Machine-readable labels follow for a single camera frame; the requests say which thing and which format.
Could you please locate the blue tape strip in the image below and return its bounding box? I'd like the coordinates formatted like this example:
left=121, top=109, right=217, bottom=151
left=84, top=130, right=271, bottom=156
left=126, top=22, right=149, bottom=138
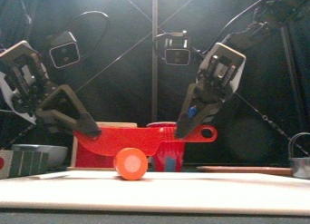
left=161, top=156, right=177, bottom=173

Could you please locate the red toy knife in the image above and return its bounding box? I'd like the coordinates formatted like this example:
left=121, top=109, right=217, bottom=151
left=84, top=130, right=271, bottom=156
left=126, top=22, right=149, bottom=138
left=72, top=123, right=219, bottom=159

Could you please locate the vertical metal frame pole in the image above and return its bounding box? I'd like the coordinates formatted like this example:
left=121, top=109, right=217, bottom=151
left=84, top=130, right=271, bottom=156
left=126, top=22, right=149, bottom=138
left=150, top=0, right=158, bottom=122

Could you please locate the small metal cup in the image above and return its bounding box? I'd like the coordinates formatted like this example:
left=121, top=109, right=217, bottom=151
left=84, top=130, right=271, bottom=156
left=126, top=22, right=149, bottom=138
left=287, top=131, right=310, bottom=180

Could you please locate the black right camera cable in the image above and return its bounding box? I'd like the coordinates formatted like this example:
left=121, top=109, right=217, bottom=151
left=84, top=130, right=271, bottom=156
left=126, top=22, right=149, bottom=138
left=200, top=0, right=277, bottom=55

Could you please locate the thin white diagonal cord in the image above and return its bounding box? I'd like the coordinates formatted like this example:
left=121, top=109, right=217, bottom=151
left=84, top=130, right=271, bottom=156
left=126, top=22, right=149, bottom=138
left=0, top=0, right=201, bottom=151
left=117, top=0, right=310, bottom=158

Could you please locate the blue toy utensil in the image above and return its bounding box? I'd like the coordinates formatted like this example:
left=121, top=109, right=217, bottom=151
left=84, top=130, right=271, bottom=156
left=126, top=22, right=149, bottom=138
left=187, top=105, right=200, bottom=120

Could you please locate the white plastic cutting board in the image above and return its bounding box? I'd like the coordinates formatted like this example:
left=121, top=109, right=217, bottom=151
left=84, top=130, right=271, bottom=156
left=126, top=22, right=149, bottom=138
left=0, top=170, right=310, bottom=218

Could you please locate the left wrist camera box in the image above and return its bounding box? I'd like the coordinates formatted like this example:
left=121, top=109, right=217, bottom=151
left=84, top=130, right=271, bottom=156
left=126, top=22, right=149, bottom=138
left=45, top=31, right=82, bottom=69

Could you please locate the red plastic cup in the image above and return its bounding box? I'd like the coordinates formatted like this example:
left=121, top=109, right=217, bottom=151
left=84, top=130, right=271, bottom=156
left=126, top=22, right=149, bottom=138
left=145, top=122, right=187, bottom=173

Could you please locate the green striped sushi block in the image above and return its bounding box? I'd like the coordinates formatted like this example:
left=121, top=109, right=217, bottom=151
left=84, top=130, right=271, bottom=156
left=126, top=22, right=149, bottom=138
left=0, top=150, right=49, bottom=180

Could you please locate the black camera cable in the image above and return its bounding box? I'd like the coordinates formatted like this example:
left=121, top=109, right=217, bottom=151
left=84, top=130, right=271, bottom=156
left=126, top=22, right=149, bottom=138
left=65, top=10, right=110, bottom=60
left=200, top=0, right=277, bottom=55

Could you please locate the black left camera cable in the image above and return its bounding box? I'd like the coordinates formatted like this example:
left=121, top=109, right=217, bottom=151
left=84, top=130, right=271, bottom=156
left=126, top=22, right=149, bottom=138
left=65, top=10, right=110, bottom=60

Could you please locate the orange toy carrot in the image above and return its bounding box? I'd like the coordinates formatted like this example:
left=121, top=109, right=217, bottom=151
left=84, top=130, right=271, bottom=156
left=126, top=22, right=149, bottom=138
left=112, top=147, right=149, bottom=181

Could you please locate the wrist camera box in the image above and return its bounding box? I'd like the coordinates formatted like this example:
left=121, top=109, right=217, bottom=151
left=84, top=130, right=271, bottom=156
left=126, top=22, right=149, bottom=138
left=153, top=30, right=193, bottom=67
left=45, top=31, right=82, bottom=69

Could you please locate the wooden slot box red drawer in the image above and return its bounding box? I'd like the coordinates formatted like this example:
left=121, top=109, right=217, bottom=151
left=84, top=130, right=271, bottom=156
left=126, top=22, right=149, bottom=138
left=66, top=121, right=138, bottom=171

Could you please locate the light blue bottle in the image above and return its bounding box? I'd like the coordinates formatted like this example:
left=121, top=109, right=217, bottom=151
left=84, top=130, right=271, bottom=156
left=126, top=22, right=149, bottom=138
left=9, top=143, right=69, bottom=170

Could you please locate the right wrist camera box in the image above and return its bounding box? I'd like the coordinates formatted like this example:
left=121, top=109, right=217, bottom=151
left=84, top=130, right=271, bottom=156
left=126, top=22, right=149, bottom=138
left=153, top=30, right=193, bottom=67

